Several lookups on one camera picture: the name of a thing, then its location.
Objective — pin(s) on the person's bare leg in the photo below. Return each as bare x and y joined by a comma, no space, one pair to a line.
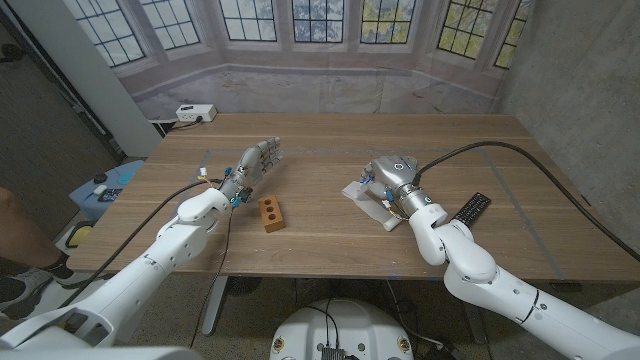
25,235

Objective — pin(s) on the blue plastic bin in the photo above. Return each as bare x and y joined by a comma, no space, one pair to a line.
85,202

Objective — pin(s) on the white wall pillar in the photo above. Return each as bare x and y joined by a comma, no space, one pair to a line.
75,65

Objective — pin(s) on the small white object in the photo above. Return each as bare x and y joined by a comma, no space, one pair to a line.
100,189

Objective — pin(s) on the white power strip box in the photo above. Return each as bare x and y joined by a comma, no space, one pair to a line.
196,112

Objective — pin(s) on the orange block with three holes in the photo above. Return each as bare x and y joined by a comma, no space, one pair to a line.
276,226

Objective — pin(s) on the small black domed object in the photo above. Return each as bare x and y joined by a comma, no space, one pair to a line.
100,178

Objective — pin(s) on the grey and black sneaker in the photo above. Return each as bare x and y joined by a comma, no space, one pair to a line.
75,280
20,295

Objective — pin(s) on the yellow and black floor object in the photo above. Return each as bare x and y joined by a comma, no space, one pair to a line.
79,236

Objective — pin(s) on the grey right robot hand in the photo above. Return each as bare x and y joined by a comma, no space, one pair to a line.
395,172

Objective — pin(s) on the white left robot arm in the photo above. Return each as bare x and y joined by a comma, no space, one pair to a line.
165,245

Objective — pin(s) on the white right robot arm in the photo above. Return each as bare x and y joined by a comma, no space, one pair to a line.
475,260

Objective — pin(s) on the white gauze bandage roll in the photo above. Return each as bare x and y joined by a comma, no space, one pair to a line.
372,207

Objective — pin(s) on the flat black device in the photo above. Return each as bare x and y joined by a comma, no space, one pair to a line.
111,195

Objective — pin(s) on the black round fan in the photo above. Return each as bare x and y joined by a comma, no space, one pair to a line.
243,286

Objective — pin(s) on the printed window backdrop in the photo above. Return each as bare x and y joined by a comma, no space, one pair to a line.
300,90

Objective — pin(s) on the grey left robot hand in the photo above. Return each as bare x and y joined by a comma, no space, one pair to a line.
255,162

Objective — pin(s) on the black TV remote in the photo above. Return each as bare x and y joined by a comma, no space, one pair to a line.
472,210

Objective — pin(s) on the white robot torso base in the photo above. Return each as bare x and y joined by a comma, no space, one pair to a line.
350,325

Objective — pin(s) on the grey table leg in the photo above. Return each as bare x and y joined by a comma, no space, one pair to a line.
475,325
215,307

